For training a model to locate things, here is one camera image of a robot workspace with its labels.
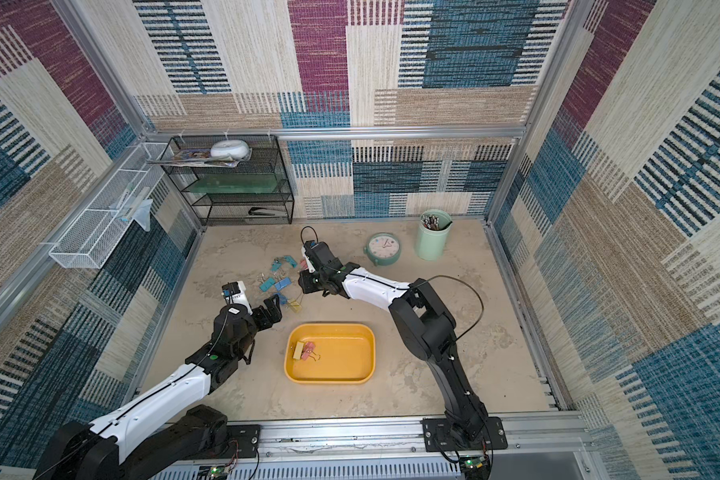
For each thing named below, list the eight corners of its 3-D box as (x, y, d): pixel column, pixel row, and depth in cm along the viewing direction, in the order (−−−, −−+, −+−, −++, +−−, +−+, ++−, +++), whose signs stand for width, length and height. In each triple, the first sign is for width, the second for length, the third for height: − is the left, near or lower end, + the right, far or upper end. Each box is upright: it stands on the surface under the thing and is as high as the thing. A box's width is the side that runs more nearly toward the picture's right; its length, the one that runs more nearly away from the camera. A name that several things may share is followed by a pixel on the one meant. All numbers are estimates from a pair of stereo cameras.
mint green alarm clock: (363, 265, 109) (363, 260, 107) (363, 237, 117) (363, 232, 115) (401, 265, 109) (402, 260, 107) (399, 237, 117) (399, 232, 115)
